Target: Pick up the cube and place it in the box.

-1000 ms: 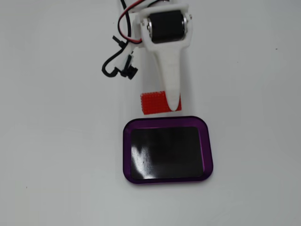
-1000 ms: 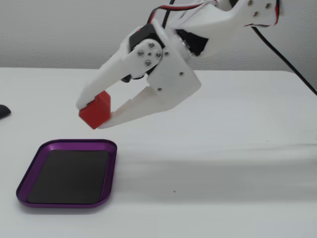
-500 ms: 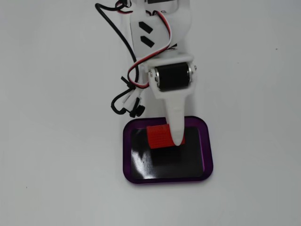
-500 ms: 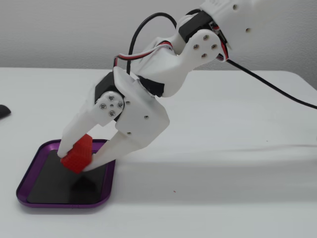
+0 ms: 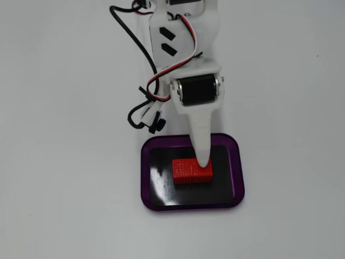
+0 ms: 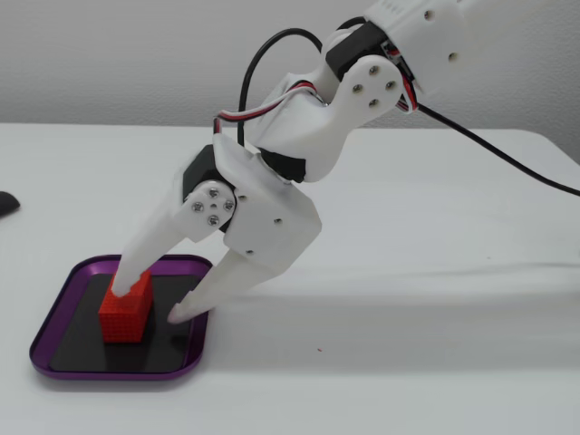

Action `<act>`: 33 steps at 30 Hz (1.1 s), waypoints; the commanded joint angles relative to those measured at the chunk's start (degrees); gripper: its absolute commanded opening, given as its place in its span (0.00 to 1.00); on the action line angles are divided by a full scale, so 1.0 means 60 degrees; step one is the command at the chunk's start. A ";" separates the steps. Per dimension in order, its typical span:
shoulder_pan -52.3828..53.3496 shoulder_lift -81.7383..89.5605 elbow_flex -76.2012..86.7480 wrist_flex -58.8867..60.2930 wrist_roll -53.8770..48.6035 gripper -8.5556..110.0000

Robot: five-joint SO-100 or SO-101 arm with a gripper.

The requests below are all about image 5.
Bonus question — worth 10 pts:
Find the white gripper with motor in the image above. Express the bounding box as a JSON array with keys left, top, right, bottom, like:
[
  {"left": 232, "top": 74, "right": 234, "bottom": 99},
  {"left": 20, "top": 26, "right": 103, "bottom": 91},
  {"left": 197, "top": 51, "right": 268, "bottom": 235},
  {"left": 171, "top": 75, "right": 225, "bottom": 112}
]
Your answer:
[{"left": 149, "top": 10, "right": 225, "bottom": 168}]

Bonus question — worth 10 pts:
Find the red studded cube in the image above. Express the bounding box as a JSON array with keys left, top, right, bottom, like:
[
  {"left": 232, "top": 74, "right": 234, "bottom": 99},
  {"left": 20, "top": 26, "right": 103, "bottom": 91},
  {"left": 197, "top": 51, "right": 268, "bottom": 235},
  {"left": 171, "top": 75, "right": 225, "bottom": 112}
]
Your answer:
[{"left": 172, "top": 158, "right": 213, "bottom": 185}]

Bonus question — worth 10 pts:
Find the black tray mat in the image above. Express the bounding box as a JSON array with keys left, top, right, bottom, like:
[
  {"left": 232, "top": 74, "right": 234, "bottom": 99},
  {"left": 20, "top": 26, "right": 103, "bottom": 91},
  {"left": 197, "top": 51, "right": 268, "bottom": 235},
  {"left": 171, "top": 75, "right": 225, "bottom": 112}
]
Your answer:
[{"left": 149, "top": 145, "right": 234, "bottom": 206}]

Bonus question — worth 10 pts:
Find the purple metal tray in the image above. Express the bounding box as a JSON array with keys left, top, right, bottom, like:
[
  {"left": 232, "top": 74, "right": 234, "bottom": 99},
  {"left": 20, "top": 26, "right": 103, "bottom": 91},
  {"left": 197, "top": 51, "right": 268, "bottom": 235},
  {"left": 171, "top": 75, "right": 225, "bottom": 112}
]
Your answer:
[{"left": 140, "top": 132, "right": 245, "bottom": 214}]

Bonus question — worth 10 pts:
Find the black cable tie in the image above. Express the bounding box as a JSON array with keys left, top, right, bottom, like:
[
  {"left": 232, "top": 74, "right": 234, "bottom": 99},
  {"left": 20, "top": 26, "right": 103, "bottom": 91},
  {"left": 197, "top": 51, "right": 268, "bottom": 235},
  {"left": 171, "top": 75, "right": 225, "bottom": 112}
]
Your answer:
[{"left": 138, "top": 85, "right": 155, "bottom": 104}]

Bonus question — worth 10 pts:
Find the red white black servo wire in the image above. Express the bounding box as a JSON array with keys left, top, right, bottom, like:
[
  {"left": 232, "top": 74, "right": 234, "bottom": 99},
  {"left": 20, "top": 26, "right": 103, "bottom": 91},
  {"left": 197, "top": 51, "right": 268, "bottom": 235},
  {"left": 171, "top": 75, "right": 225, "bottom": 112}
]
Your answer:
[{"left": 146, "top": 13, "right": 203, "bottom": 103}]

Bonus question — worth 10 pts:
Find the black cable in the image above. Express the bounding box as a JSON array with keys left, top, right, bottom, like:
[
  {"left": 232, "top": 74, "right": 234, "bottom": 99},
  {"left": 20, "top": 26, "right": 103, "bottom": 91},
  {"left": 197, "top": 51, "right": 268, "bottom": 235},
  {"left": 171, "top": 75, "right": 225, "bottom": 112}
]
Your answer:
[{"left": 109, "top": 4, "right": 160, "bottom": 131}]

